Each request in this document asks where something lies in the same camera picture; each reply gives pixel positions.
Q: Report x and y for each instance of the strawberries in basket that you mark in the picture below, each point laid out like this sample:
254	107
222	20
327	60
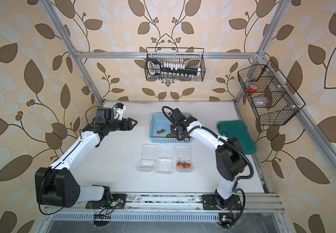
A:
164	133

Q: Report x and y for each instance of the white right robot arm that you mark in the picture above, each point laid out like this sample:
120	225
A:
231	161

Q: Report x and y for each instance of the black wire basket on back wall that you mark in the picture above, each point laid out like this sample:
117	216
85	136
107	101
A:
190	57

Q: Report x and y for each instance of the clear clamshell container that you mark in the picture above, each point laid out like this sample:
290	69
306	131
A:
148	157
164	162
183	152

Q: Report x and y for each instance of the clear lidded jar in basket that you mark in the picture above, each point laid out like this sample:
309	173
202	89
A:
261	102

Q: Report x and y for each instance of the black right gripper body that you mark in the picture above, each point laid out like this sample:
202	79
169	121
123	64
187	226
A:
174	129

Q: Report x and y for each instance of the red tape roll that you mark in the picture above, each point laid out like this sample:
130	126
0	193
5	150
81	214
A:
252	88

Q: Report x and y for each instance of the green plastic tool case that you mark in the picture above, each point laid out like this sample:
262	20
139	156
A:
239	130

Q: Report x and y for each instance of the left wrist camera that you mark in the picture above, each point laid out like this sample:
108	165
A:
118	110

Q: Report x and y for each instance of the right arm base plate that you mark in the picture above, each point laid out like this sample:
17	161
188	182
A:
215	202

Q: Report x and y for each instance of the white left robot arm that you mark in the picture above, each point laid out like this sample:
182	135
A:
56	185

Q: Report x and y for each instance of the black wire basket on wall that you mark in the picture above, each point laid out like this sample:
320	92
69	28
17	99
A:
286	102
190	57

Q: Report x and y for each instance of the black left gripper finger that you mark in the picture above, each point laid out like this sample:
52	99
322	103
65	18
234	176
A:
130	127
131	121

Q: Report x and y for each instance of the packed red strawberries cluster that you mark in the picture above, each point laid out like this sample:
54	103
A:
182	164

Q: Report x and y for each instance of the light blue perforated plastic basket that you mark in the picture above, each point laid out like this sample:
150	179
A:
159	121

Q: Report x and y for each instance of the black socket set holder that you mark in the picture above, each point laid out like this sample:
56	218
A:
156	67

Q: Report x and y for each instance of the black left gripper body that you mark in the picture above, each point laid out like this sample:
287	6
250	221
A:
115	125

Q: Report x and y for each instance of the black wire basket on right wall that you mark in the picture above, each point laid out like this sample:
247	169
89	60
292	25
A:
286	102

